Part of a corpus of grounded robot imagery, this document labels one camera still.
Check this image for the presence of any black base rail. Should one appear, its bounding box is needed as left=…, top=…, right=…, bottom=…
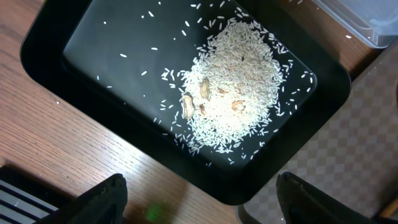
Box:
left=1, top=165, right=73, bottom=223

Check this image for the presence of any pile of rice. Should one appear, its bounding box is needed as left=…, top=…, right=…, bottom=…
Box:
left=96, top=0, right=315, bottom=167

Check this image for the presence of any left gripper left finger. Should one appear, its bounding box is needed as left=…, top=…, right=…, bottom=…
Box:
left=37, top=174, right=127, bottom=224

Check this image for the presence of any black plastic tray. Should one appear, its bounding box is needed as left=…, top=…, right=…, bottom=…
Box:
left=21, top=1, right=351, bottom=205

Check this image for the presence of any peanut shell piece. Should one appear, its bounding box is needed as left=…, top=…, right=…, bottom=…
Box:
left=182, top=95, right=195, bottom=120
left=200, top=77, right=210, bottom=100

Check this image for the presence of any clear plastic bin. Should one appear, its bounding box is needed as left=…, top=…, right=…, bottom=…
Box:
left=313, top=0, right=397, bottom=49

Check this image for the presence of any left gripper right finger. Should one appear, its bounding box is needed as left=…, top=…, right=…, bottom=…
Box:
left=275, top=172, right=397, bottom=224

